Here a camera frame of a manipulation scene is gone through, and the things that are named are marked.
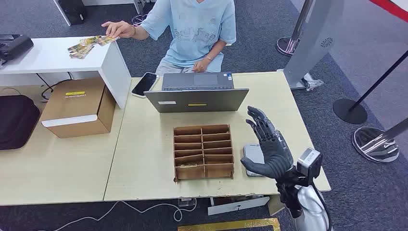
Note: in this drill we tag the person's left hand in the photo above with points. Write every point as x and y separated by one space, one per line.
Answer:
200 66

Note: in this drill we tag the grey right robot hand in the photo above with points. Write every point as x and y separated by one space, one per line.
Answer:
274 156

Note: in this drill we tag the person's right hand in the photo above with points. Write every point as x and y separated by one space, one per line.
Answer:
119 29

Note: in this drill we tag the person's left forearm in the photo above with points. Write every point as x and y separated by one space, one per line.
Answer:
215 51

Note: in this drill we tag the person's right forearm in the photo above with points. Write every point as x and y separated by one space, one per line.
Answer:
140 33

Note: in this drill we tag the grey card reader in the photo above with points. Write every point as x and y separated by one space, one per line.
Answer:
251 153

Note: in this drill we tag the person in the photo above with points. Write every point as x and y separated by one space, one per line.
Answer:
194 32

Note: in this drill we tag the wooden card organizer rack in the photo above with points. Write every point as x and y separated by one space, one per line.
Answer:
204 153

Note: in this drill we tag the room key card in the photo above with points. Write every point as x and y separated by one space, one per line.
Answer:
188 165

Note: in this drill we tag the chrome stool base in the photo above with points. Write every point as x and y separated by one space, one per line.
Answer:
138 19

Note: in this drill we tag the grey laptop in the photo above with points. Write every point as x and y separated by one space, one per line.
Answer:
194 100

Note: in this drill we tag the black computer tower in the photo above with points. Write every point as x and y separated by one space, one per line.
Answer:
73 11

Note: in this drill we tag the black smartphone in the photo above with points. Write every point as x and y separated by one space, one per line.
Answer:
145 84

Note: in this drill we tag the crumpled clear plastic wrap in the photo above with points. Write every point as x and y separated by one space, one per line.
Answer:
312 83

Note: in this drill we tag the white desk shelf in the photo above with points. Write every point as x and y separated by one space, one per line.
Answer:
41 55

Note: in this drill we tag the gold floor tape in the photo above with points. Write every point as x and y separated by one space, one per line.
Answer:
223 224

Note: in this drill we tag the chrome stanchion with round base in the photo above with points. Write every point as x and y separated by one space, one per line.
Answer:
284 46

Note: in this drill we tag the black stanchion with round base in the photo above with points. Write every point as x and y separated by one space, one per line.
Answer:
350 111

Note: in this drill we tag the brown cardboard box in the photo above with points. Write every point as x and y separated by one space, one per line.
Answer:
76 108

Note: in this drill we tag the small power adapter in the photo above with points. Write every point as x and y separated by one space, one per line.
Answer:
186 202

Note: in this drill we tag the chrome stanchion with mirror base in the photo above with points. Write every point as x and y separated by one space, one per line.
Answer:
374 146

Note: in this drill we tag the black desktop device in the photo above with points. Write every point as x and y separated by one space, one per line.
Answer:
14 46

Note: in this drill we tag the grey standing kiosk panel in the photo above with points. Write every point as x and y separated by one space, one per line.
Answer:
314 41

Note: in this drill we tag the black soft case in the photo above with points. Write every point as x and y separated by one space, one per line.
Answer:
16 121

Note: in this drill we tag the red barrier belt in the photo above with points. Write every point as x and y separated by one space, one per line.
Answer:
392 9

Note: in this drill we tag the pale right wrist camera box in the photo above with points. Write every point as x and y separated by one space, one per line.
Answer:
307 157

